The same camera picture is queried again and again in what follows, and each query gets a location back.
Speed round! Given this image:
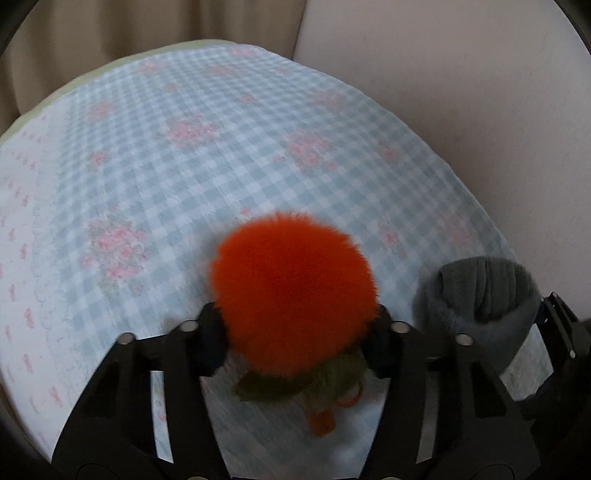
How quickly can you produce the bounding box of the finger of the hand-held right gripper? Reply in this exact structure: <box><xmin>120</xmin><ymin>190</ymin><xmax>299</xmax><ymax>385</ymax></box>
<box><xmin>517</xmin><ymin>369</ymin><xmax>591</xmax><ymax>446</ymax></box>
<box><xmin>537</xmin><ymin>292</ymin><xmax>591</xmax><ymax>371</ymax></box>

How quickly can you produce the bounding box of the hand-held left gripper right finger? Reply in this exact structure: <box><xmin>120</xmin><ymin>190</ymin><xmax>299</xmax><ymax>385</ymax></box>
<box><xmin>364</xmin><ymin>305</ymin><xmax>541</xmax><ymax>480</ymax></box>

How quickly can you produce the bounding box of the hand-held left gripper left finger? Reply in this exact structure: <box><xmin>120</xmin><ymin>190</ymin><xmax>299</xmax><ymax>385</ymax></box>
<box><xmin>52</xmin><ymin>302</ymin><xmax>232</xmax><ymax>480</ymax></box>

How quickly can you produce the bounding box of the grey sock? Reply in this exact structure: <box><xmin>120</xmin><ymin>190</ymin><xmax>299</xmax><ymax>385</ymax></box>
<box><xmin>413</xmin><ymin>256</ymin><xmax>542</xmax><ymax>378</ymax></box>

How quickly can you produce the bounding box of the light green bed sheet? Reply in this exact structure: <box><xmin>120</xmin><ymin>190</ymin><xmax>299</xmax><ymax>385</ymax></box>
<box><xmin>0</xmin><ymin>39</ymin><xmax>241</xmax><ymax>139</ymax></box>

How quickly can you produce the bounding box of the beige curtain panel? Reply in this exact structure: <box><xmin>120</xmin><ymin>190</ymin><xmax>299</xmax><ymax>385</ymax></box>
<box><xmin>0</xmin><ymin>0</ymin><xmax>306</xmax><ymax>118</ymax></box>

